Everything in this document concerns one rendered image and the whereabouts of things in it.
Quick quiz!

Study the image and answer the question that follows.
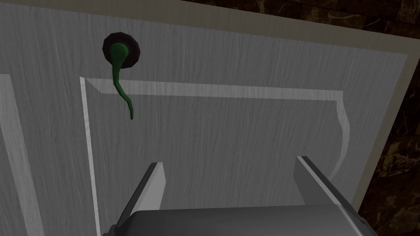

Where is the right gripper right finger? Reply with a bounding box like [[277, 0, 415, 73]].
[[293, 156, 353, 207]]

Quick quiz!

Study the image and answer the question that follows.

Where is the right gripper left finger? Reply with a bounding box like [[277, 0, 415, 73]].
[[115, 161, 166, 229]]

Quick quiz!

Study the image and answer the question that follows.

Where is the grey wooden door leaf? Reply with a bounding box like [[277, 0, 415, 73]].
[[0, 3, 409, 236]]

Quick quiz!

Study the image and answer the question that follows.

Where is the green and black door handle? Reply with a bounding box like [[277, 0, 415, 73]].
[[102, 32, 141, 120]]

